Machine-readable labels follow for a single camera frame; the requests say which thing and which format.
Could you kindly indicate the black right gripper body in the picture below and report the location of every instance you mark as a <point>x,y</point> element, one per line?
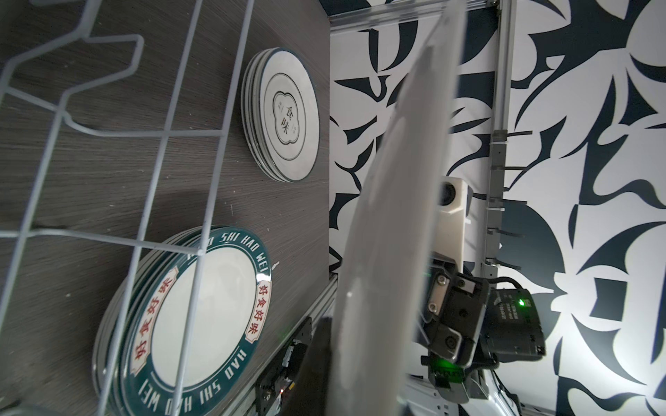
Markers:
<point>469,325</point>

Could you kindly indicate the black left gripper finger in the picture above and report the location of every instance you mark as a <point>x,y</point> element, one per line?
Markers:
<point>310,393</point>

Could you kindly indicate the green cloud pattern plate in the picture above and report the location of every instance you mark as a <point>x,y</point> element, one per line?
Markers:
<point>289,114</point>

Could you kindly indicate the stack of unloaded plates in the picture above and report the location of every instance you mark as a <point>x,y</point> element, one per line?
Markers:
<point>247,119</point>

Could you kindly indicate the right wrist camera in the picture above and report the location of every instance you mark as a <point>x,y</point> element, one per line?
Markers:
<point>451,220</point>

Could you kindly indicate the white wire dish rack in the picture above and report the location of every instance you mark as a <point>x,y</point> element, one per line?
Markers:
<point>103,140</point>

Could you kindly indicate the aluminium cage frame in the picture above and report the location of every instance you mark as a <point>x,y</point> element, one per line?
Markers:
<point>373,50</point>

